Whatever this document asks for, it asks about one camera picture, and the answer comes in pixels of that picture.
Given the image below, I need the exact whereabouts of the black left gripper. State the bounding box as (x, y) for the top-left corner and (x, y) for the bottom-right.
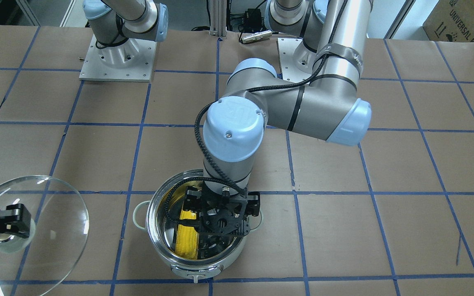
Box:
(183, 185), (261, 237)

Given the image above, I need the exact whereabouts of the glass pot lid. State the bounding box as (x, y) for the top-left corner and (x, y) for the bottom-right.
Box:
(0, 176), (90, 296)

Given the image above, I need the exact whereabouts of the yellow corn cob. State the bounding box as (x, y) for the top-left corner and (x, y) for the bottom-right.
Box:
(175, 224), (199, 260)

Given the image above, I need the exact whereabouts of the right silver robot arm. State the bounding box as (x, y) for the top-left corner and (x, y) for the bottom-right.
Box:
(0, 0), (169, 191)

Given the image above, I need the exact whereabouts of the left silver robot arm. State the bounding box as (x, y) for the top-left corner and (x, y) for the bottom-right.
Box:
(164, 0), (373, 237)

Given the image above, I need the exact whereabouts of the pale green steel pot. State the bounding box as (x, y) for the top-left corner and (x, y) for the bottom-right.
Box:
(144, 170), (246, 282)

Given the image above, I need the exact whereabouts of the cardboard box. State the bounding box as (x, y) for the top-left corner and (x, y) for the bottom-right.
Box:
(423, 0), (474, 42)

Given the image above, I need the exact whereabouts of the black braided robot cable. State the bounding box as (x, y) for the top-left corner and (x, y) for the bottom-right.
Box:
(163, 0), (349, 247)

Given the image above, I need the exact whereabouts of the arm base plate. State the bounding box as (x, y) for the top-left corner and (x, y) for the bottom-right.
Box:
(278, 37), (316, 84)
(79, 36), (158, 82)

